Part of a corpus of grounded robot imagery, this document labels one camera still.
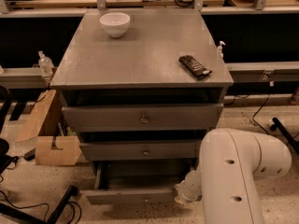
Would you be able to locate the black stand leg right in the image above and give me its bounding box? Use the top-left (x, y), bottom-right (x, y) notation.
top-left (270, 118), bottom-right (299, 154)

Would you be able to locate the grey middle drawer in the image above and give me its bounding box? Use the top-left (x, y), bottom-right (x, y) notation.
top-left (79, 140), bottom-right (201, 161)

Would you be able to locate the white ceramic bowl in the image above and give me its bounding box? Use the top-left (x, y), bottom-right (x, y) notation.
top-left (99, 12), bottom-right (131, 37)

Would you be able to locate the grey top drawer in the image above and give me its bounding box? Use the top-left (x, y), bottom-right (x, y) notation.
top-left (63, 104), bottom-right (223, 133)

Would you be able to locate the black office chair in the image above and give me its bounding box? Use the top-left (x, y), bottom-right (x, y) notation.
top-left (0, 85), bottom-right (19, 175)

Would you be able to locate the clear sanitizer bottle left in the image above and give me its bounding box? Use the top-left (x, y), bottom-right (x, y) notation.
top-left (38, 50), bottom-right (54, 75)

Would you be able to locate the white pump bottle right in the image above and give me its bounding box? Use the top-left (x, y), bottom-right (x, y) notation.
top-left (217, 41), bottom-right (226, 58)

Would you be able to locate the grey drawer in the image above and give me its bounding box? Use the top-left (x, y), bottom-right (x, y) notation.
top-left (86, 159), bottom-right (194, 204)
top-left (79, 140), bottom-right (201, 161)
top-left (63, 104), bottom-right (223, 133)

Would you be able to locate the black stand leg left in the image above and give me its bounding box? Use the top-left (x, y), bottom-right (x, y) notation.
top-left (0, 186), bottom-right (78, 224)

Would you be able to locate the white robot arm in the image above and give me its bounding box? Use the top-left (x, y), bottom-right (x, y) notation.
top-left (175, 128), bottom-right (292, 224)

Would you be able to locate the black floor cable left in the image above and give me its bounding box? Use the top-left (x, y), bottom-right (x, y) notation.
top-left (0, 189), bottom-right (82, 224)

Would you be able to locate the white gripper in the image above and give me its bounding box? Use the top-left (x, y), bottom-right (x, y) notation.
top-left (174, 170), bottom-right (202, 203)

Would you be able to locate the cardboard box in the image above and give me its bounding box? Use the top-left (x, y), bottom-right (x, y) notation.
top-left (16, 90), bottom-right (81, 166)

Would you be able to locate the black cable with adapter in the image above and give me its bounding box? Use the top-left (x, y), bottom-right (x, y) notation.
top-left (250, 73), bottom-right (299, 147)

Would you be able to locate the black stand leg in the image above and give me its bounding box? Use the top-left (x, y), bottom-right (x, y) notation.
top-left (0, 186), bottom-right (78, 224)
top-left (270, 118), bottom-right (299, 154)

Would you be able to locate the dark snack bar wrapper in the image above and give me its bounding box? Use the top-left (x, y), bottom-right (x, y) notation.
top-left (178, 55), bottom-right (212, 79)

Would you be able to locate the grey bottom drawer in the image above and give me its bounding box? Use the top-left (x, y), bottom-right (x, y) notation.
top-left (86, 159), bottom-right (194, 204)

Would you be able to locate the grey drawer cabinet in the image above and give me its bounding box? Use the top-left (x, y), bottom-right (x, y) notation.
top-left (50, 8), bottom-right (234, 176)

